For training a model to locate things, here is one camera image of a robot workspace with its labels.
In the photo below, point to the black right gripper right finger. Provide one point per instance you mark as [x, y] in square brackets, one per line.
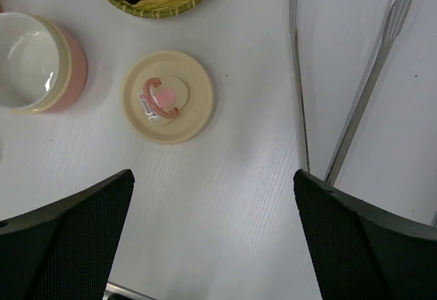
[360, 251]

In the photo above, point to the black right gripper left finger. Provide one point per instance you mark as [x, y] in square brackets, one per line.
[66, 249]

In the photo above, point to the stainless steel tongs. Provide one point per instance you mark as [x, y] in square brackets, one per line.
[393, 25]

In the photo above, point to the pink lunch box bowl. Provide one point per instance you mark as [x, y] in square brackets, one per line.
[43, 67]

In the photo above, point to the cream lid pink handle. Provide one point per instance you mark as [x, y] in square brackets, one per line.
[168, 97]

